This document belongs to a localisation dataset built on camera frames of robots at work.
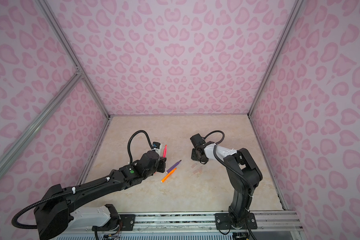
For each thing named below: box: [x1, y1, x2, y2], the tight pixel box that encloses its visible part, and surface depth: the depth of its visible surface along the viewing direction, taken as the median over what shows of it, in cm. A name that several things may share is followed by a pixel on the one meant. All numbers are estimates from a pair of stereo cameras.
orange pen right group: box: [160, 167, 177, 183], surface depth 90 cm
